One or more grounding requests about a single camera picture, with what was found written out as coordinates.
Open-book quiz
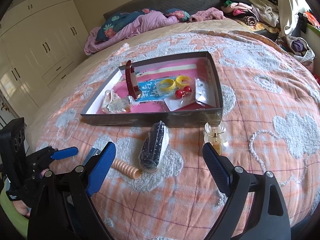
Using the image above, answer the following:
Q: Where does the yellow rings clear packet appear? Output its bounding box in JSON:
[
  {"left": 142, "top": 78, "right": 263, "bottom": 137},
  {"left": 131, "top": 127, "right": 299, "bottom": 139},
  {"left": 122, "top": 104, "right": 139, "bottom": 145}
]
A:
[{"left": 155, "top": 76, "right": 190, "bottom": 98}]

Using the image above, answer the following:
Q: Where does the small earrings clear packet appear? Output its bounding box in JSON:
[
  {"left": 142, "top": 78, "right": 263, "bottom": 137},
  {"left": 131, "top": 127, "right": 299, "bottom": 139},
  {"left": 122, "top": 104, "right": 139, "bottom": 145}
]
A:
[{"left": 194, "top": 79, "right": 215, "bottom": 104}]

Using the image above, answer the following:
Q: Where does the white curtain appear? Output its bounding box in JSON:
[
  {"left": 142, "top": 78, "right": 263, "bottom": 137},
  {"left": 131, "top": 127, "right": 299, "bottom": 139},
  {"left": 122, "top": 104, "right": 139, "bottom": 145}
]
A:
[{"left": 276, "top": 0, "right": 309, "bottom": 38}]

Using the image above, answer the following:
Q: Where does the person's left hand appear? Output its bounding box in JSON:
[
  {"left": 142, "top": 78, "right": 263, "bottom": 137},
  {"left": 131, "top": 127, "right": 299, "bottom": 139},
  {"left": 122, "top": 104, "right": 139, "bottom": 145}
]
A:
[{"left": 12, "top": 169, "right": 50, "bottom": 218}]

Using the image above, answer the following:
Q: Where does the large floral pillow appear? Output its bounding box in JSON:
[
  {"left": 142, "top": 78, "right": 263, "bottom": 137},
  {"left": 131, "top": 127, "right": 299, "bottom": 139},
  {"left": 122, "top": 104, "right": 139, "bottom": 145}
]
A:
[{"left": 96, "top": 11, "right": 150, "bottom": 42}]

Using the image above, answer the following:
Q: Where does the dark dotted hair clip packet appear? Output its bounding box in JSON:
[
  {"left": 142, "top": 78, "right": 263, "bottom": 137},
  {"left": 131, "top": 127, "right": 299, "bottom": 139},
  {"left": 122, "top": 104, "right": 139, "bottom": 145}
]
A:
[{"left": 138, "top": 120, "right": 169, "bottom": 173}]

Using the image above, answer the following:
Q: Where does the peach spiral hair tie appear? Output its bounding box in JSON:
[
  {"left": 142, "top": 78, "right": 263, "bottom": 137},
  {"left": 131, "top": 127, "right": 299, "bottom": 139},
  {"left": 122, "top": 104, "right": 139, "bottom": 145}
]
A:
[{"left": 111, "top": 159, "right": 142, "bottom": 180}]

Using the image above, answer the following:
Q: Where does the basket of clothes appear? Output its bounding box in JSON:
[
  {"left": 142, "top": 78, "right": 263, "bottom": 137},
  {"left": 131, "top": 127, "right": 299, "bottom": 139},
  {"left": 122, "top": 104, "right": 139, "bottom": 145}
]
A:
[{"left": 282, "top": 36, "right": 315, "bottom": 63}]

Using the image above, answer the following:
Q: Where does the cream wardrobe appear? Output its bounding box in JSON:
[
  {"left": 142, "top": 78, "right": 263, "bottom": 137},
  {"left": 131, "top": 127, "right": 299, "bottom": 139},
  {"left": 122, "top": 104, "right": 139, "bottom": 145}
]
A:
[{"left": 0, "top": 0, "right": 89, "bottom": 128}]

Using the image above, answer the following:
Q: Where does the grey cardboard box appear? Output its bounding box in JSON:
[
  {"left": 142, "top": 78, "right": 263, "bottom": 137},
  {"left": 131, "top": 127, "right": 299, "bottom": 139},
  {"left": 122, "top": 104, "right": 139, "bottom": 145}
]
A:
[{"left": 80, "top": 51, "right": 224, "bottom": 128}]

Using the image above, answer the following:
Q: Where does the dark red headband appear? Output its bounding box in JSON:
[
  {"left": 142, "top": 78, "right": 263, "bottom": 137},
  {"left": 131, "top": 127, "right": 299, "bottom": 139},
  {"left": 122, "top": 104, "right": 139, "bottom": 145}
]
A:
[{"left": 125, "top": 60, "right": 143, "bottom": 99}]

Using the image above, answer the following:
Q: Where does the windowsill clutter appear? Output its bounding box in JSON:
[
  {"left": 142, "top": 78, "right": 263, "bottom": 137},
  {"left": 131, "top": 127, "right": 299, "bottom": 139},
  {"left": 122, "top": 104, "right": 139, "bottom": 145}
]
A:
[{"left": 302, "top": 10, "right": 320, "bottom": 30}]

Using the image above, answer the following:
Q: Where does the blue rectangular hair clip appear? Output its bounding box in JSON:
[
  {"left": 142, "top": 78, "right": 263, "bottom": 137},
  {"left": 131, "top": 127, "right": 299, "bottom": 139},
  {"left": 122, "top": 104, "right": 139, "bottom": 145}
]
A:
[{"left": 83, "top": 147, "right": 103, "bottom": 167}]

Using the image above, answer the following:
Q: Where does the pink fuzzy garment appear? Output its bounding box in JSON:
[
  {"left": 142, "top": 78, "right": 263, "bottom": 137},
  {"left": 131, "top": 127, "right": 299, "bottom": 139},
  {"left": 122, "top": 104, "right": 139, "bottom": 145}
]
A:
[{"left": 189, "top": 7, "right": 225, "bottom": 22}]

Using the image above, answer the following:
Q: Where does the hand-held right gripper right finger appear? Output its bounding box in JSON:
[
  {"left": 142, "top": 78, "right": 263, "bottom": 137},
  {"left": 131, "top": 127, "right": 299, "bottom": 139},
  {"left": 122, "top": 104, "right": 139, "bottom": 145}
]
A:
[{"left": 202, "top": 142, "right": 292, "bottom": 240}]

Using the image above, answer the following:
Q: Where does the pile of clothes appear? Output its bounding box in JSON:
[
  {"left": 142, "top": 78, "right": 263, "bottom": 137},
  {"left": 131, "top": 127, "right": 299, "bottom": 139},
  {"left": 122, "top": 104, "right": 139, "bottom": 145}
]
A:
[{"left": 220, "top": 0, "right": 283, "bottom": 34}]

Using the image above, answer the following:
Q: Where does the small floral pillow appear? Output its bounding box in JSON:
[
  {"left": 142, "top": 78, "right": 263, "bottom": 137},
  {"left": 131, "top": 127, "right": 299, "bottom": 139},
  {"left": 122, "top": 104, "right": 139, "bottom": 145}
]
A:
[{"left": 165, "top": 9, "right": 190, "bottom": 22}]

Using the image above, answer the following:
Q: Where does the purple quilt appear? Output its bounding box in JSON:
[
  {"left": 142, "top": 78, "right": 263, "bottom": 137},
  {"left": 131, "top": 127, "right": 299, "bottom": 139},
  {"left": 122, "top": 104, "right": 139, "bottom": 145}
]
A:
[{"left": 84, "top": 11, "right": 180, "bottom": 55}]

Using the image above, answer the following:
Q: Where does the person's left forearm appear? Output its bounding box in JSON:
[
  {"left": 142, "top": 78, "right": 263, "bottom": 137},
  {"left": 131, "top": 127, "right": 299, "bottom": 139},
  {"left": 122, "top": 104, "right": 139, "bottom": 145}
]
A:
[{"left": 0, "top": 187, "right": 28, "bottom": 238}]

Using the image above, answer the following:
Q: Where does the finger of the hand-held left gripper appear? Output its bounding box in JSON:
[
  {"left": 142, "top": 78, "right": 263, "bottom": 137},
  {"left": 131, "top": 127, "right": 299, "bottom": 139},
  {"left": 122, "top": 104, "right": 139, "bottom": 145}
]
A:
[{"left": 32, "top": 147, "right": 78, "bottom": 170}]

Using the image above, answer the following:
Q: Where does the red ball earrings card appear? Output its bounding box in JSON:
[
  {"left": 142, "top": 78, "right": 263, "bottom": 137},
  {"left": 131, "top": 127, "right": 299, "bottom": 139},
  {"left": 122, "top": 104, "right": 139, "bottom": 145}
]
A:
[{"left": 164, "top": 86, "right": 198, "bottom": 112}]

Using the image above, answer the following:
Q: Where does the white hair claw clip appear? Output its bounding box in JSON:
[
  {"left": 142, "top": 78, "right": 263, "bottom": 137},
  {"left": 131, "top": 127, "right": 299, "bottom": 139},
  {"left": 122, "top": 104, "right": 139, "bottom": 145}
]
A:
[{"left": 204, "top": 122, "right": 227, "bottom": 155}]

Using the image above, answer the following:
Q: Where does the orange plaid blanket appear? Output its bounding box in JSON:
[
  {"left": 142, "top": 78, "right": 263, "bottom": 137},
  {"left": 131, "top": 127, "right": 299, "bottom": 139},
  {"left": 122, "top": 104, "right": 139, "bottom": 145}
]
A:
[{"left": 35, "top": 30, "right": 320, "bottom": 240}]

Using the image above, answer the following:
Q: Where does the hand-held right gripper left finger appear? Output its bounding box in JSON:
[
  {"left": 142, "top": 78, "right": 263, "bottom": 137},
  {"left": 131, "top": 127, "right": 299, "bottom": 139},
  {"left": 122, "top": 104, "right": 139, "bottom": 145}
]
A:
[{"left": 27, "top": 141, "right": 117, "bottom": 240}]

